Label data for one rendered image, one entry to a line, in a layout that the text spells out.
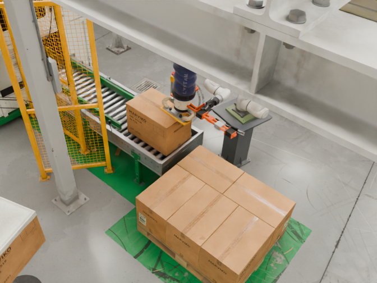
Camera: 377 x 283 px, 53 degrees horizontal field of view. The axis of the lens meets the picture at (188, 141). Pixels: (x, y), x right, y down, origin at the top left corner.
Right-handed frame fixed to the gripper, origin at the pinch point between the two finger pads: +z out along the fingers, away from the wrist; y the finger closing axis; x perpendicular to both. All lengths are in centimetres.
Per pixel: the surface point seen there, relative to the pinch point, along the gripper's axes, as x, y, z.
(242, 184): -55, 66, -2
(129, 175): 75, 120, 35
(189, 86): 12.6, -25.2, 7.2
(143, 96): 80, 25, -1
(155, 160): 28, 61, 37
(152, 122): 47, 29, 21
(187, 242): -53, 74, 82
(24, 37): 90, -82, 109
